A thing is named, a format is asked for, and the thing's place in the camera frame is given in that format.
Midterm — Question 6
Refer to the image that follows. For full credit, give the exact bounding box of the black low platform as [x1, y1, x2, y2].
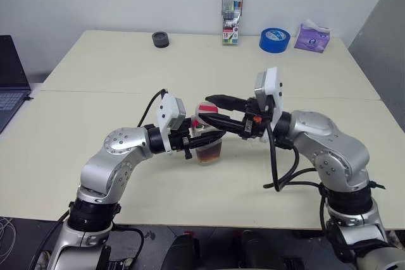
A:
[0, 216, 69, 270]

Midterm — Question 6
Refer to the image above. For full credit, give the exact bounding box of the dark grey round puck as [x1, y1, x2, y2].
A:
[151, 31, 171, 49]

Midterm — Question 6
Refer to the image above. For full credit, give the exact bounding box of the clear bottle red white label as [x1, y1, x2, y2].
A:
[190, 101, 225, 166]

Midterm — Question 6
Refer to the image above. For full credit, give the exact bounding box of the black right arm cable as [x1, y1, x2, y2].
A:
[263, 123, 323, 192]

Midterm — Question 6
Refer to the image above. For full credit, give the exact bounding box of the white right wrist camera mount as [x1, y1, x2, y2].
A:
[253, 66, 285, 125]

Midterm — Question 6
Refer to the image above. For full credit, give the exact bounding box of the grey partition panel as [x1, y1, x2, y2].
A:
[347, 0, 405, 119]

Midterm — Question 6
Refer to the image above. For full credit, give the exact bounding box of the thin white wire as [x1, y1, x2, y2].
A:
[0, 217, 16, 264]

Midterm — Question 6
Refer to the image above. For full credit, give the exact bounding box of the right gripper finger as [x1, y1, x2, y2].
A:
[197, 114, 245, 135]
[204, 94, 247, 112]

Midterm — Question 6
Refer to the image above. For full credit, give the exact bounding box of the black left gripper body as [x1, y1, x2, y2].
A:
[167, 126, 194, 161]

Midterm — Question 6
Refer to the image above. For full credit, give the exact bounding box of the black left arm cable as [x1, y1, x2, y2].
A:
[136, 88, 168, 128]

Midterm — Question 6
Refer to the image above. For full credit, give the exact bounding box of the dark rounded shape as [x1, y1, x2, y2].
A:
[166, 233, 202, 270]
[232, 230, 285, 270]

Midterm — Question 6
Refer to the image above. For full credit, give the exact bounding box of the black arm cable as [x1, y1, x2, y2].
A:
[263, 123, 323, 192]
[136, 88, 168, 128]

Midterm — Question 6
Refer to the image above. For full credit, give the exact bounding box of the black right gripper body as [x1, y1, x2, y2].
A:
[241, 95, 273, 140]

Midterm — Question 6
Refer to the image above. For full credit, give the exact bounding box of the marker pen pack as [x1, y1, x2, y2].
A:
[220, 0, 244, 47]

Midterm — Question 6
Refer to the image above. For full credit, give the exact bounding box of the blue tape roll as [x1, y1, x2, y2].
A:
[259, 27, 291, 53]

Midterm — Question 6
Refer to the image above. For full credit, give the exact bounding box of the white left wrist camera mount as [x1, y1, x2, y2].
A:
[156, 93, 188, 156]

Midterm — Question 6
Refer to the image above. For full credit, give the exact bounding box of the thin black torso cable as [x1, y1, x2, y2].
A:
[110, 224, 146, 263]

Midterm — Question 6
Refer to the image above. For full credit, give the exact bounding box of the dark grey laptop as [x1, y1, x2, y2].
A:
[0, 35, 34, 133]

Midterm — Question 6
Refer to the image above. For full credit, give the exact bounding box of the purple tissue pack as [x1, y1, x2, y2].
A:
[293, 18, 333, 53]

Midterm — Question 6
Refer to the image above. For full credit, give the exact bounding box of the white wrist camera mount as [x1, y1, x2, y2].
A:
[156, 93, 188, 156]
[253, 66, 285, 125]

